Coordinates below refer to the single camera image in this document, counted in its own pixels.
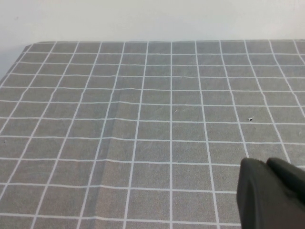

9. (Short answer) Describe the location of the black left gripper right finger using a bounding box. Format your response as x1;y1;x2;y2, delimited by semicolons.
265;157;305;229

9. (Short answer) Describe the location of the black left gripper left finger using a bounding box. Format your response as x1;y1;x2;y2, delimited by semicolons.
235;157;296;229

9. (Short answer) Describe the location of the grey white-checked tablecloth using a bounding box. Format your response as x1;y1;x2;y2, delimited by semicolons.
0;39;305;229

